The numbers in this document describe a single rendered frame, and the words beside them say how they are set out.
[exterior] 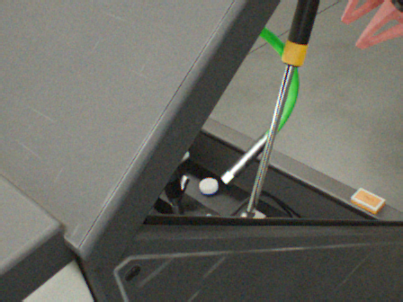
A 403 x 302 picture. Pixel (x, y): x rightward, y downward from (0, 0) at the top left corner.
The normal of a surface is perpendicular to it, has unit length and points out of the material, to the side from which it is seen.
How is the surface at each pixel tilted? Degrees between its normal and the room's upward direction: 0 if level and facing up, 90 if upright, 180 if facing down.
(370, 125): 0
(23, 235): 0
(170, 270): 90
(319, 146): 0
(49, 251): 90
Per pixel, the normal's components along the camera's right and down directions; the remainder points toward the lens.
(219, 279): 0.70, 0.39
